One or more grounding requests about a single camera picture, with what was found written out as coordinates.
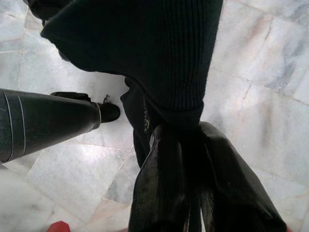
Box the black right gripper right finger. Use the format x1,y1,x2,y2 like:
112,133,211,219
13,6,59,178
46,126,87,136
199,121,288,232

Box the black plastic bucket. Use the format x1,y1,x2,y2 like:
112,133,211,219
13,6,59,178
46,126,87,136
0,88,101,164

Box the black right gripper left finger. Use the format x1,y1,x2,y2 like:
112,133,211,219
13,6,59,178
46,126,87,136
130,124,192,232

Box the black garment with green logo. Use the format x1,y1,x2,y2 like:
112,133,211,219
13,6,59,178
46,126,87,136
28,0,224,174

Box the red plastic stool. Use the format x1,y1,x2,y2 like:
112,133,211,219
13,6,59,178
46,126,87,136
46,220,71,232

